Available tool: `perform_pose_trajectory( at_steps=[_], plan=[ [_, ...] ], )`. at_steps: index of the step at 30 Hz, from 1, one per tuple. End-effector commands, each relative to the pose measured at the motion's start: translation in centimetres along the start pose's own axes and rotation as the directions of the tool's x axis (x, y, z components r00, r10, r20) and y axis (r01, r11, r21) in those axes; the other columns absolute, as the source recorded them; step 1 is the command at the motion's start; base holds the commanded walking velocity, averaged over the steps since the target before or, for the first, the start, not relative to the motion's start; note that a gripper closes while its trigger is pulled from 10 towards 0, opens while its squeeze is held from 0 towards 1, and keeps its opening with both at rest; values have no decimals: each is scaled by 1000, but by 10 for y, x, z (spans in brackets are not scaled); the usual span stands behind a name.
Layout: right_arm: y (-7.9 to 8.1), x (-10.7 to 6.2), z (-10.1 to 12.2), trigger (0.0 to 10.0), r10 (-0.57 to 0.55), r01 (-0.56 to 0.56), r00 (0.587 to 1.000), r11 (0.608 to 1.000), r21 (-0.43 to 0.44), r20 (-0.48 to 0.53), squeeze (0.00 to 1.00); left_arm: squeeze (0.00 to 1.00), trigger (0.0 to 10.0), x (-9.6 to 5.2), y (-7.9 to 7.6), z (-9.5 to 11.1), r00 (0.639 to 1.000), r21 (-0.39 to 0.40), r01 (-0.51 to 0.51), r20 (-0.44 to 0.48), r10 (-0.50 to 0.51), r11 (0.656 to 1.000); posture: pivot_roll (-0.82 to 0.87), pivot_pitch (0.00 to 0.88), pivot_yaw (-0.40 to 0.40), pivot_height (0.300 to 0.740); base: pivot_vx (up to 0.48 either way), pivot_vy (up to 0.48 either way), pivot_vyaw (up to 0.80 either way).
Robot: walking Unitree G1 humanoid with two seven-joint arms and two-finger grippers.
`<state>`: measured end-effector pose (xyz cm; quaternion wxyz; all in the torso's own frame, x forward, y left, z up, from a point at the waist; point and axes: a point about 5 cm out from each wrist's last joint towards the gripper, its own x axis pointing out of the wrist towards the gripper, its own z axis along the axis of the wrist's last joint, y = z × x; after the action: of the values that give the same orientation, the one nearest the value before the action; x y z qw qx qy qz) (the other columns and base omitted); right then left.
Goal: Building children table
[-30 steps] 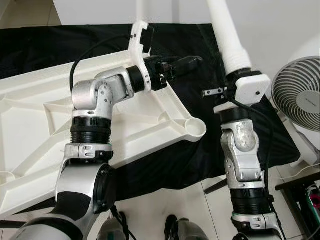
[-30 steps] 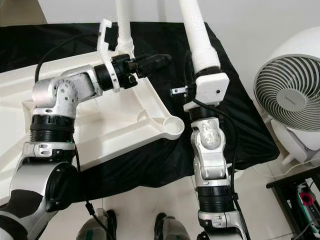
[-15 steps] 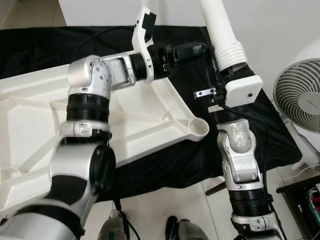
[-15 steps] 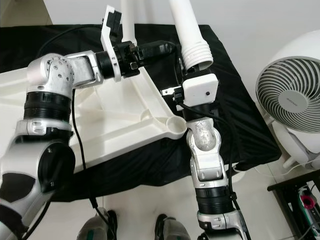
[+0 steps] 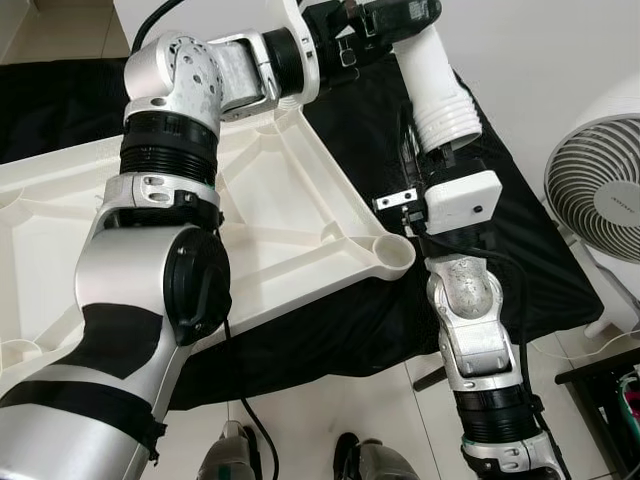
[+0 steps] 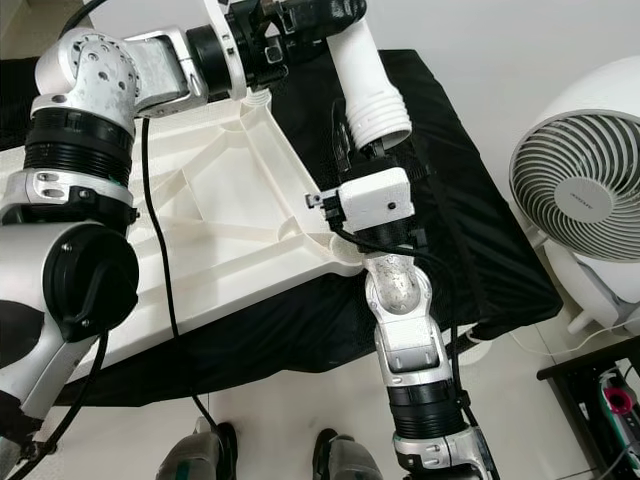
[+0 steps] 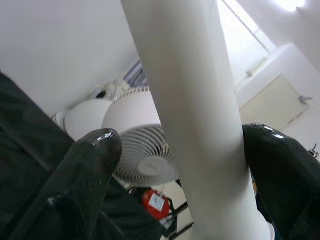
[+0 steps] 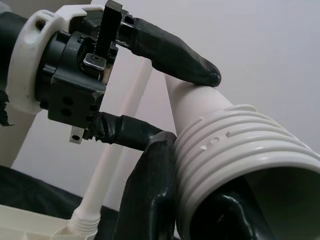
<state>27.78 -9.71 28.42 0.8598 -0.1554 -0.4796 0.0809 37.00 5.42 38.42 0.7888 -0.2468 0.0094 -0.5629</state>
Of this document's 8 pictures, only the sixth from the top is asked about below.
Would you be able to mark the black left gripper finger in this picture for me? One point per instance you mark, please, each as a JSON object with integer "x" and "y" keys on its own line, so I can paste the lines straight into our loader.
{"x": 330, "y": 18}

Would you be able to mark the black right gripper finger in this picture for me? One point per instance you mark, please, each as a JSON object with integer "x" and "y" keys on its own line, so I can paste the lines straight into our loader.
{"x": 342, "y": 145}

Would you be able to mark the white plastic table leg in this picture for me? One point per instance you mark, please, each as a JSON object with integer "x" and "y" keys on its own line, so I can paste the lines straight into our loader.
{"x": 365, "y": 80}
{"x": 257, "y": 97}

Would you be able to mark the white plastic table top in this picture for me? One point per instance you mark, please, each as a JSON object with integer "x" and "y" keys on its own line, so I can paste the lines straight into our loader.
{"x": 240, "y": 200}

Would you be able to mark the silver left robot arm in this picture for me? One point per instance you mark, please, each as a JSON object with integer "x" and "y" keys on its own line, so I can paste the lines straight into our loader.
{"x": 80, "y": 270}

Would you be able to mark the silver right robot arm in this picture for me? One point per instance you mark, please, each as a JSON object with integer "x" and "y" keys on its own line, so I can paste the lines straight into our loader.
{"x": 400, "y": 300}

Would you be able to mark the black tablecloth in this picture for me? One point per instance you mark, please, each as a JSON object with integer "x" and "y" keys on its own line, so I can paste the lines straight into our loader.
{"x": 480, "y": 280}

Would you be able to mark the white round fan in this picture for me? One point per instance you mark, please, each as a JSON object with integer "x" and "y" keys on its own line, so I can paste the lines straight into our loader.
{"x": 570, "y": 190}

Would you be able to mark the grey right robot foot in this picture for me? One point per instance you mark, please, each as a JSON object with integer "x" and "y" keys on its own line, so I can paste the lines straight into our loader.
{"x": 348, "y": 460}

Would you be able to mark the grey robot foot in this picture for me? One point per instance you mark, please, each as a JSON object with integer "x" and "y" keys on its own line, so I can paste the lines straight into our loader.
{"x": 348, "y": 460}
{"x": 198, "y": 455}

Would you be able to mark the grey left robot foot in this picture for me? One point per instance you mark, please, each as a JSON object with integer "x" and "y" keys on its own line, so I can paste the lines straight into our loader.
{"x": 198, "y": 455}

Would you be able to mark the black shelf rack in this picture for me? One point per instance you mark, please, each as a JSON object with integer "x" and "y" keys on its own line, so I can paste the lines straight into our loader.
{"x": 570, "y": 375}

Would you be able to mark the pink hair dryer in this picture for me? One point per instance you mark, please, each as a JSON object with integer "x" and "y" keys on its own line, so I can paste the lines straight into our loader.
{"x": 618, "y": 400}

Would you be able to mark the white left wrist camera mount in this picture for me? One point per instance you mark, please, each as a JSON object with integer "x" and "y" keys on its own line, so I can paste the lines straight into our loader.
{"x": 238, "y": 70}

